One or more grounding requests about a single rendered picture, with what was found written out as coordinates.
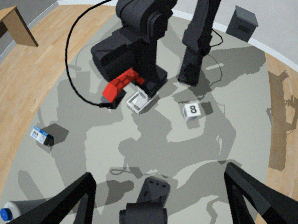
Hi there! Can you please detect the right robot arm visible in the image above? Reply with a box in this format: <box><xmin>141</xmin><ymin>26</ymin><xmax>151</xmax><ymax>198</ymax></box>
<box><xmin>91</xmin><ymin>0</ymin><xmax>221</xmax><ymax>86</ymax></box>

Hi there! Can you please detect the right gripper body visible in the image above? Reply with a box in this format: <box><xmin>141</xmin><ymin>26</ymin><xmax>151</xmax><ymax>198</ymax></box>
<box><xmin>102</xmin><ymin>58</ymin><xmax>168</xmax><ymax>103</ymax></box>

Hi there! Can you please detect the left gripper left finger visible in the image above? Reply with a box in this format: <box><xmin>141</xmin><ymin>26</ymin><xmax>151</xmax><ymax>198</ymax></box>
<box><xmin>6</xmin><ymin>172</ymin><xmax>96</xmax><ymax>224</ymax></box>

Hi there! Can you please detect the small blue and white box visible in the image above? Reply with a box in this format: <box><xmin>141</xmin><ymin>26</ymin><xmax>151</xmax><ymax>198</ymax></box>
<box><xmin>30</xmin><ymin>126</ymin><xmax>54</xmax><ymax>147</ymax></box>

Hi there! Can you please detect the white bottle with blue cap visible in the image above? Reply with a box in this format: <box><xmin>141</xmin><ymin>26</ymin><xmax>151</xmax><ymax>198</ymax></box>
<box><xmin>0</xmin><ymin>199</ymin><xmax>46</xmax><ymax>222</ymax></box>

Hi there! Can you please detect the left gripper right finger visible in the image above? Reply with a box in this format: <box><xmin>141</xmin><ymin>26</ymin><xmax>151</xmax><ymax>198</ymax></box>
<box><xmin>224</xmin><ymin>162</ymin><xmax>298</xmax><ymax>224</ymax></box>

